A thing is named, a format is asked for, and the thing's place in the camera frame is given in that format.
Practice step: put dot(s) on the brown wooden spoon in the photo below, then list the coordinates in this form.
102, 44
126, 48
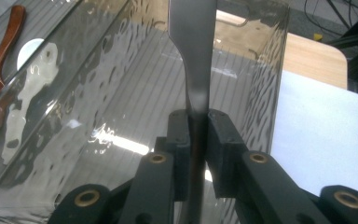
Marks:
0, 62

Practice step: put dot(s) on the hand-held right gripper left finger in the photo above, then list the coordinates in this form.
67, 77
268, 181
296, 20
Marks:
158, 186

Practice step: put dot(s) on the yellow floor tape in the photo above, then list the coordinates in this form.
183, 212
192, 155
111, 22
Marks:
318, 36

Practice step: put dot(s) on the clear plastic bin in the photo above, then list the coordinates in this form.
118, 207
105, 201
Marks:
52, 18
136, 93

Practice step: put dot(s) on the steel table knife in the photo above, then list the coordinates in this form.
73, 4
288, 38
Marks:
195, 46

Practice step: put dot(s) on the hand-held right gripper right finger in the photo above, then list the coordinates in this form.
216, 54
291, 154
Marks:
236, 174

